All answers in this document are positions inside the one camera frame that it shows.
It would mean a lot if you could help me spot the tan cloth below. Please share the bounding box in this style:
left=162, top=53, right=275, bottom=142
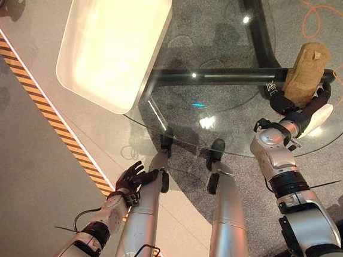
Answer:
left=281, top=40, right=332, bottom=110

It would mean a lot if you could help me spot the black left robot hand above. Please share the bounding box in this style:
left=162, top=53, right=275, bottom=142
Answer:
left=114, top=159, right=160, bottom=198

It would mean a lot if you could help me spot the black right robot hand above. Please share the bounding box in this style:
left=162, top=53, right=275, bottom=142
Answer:
left=261, top=75, right=336, bottom=142

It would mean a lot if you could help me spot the orange cable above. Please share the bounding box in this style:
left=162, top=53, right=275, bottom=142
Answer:
left=290, top=0, right=343, bottom=110

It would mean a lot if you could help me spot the round glass table top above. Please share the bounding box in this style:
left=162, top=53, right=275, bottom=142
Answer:
left=119, top=0, right=343, bottom=167

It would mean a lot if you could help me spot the yellow black hazard tape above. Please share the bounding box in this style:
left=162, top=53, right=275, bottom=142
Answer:
left=0, top=17, right=189, bottom=257

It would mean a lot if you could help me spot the silver right robot leg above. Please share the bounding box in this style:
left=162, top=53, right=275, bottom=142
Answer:
left=198, top=137, right=263, bottom=257

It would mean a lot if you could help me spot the black tubular table frame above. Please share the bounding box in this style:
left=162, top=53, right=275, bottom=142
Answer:
left=149, top=0, right=343, bottom=104

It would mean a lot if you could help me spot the white rectangular basket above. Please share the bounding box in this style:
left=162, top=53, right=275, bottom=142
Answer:
left=52, top=0, right=175, bottom=119

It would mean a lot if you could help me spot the silver robot leg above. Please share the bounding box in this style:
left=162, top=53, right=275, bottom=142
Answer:
left=198, top=137, right=263, bottom=257
left=115, top=123, right=175, bottom=257

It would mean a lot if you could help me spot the silver left robot leg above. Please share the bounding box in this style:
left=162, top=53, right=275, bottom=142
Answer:
left=115, top=123, right=175, bottom=257

